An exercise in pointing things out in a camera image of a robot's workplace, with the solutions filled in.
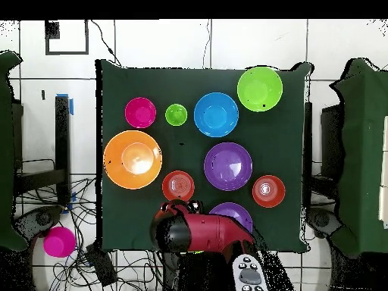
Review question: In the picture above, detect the red-orange bowl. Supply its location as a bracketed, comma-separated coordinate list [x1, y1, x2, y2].
[161, 170, 196, 202]
[252, 174, 286, 209]

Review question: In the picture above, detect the purple bowl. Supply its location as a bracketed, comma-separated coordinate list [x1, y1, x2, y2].
[203, 142, 253, 192]
[208, 202, 254, 234]

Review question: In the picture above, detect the green cup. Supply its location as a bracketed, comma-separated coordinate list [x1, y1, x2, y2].
[164, 103, 189, 127]

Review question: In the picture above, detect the blue bowl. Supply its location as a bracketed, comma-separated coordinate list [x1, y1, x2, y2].
[193, 92, 239, 138]

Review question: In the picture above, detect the large orange bowl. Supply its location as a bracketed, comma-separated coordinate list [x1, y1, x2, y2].
[103, 130, 164, 190]

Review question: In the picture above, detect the pink bowl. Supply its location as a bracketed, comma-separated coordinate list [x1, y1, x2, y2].
[124, 96, 158, 129]

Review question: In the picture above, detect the dark green table cloth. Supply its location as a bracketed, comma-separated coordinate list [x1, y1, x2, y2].
[95, 58, 313, 254]

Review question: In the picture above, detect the large green bowl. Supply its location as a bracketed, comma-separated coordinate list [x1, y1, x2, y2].
[236, 66, 283, 113]

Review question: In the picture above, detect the black power adapter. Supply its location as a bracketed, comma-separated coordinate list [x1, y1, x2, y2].
[84, 243, 118, 287]

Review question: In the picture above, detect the black grey base foot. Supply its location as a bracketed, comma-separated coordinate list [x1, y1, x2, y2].
[13, 205, 64, 242]
[305, 208, 343, 239]

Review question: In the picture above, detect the pink cup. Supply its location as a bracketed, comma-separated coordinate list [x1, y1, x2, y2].
[42, 226, 77, 258]

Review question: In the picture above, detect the green cloth covered table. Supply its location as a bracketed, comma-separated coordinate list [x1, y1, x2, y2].
[0, 50, 29, 252]
[329, 57, 388, 260]

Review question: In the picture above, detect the black metal stool frame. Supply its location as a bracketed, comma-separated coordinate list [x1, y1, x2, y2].
[13, 95, 72, 207]

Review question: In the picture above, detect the tangle of black cables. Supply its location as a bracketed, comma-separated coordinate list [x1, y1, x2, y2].
[13, 157, 166, 291]

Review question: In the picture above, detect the black cable with connector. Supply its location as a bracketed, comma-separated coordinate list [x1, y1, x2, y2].
[90, 19, 123, 68]

